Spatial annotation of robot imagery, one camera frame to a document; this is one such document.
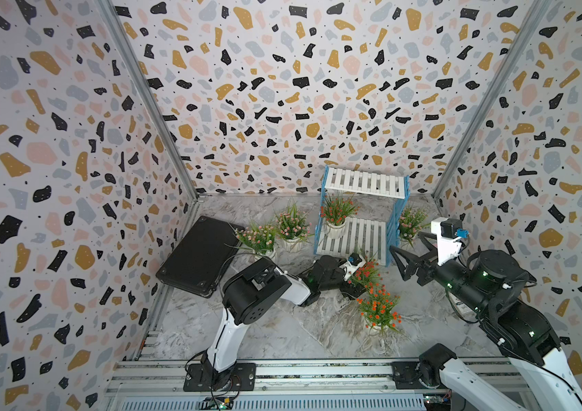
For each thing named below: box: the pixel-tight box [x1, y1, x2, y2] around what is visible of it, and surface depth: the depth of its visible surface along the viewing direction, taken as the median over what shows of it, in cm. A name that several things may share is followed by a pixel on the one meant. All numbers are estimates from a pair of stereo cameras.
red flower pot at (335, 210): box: [319, 192, 361, 239], surface depth 99 cm
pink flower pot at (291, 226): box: [274, 202, 315, 254], surface depth 95 cm
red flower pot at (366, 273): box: [347, 256, 384, 285], surface depth 81 cm
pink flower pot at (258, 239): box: [235, 220, 277, 261], surface depth 88 cm
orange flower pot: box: [356, 282, 404, 334], surface depth 76 cm
